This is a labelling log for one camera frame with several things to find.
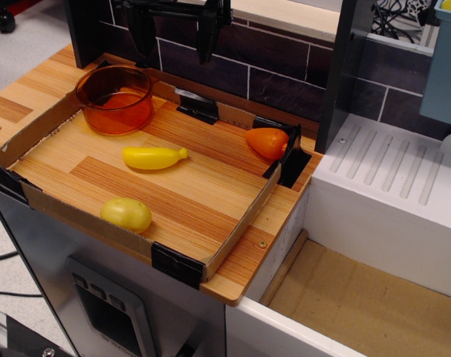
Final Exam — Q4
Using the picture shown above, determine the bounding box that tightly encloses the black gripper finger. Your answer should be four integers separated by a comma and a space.
196, 0, 232, 63
125, 1, 156, 57

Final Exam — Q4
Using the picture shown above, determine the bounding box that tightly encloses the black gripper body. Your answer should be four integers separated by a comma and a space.
114, 1, 210, 19

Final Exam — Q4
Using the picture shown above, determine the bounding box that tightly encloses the yellow toy potato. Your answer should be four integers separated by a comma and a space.
100, 198, 152, 234

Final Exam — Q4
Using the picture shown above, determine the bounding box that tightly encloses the transparent orange pot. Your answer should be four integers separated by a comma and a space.
66, 65, 154, 135

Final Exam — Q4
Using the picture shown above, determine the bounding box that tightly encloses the cardboard fence with black tape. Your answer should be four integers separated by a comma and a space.
0, 59, 313, 291

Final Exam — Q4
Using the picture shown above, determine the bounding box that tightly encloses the black caster wheel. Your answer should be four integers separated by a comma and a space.
0, 9, 16, 33

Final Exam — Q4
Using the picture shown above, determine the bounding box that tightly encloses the yellow toy banana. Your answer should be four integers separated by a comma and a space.
122, 147, 188, 170

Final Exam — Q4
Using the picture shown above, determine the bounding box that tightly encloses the orange toy carrot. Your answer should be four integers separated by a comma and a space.
244, 128, 289, 160

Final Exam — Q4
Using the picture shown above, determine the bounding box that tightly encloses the blue-grey bin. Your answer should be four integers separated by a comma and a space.
420, 1, 451, 124

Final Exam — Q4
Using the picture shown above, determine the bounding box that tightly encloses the silver toy oven front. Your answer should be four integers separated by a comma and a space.
0, 192, 226, 356

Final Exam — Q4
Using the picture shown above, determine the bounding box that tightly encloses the white toy sink unit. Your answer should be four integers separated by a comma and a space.
226, 115, 451, 356

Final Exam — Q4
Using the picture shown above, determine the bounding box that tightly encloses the dark grey vertical post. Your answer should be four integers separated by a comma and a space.
315, 0, 374, 154

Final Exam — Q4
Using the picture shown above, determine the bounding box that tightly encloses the black cable bundle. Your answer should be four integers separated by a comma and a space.
369, 0, 440, 42

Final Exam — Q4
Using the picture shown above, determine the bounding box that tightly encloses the black floor cable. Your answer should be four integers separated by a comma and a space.
0, 250, 44, 298

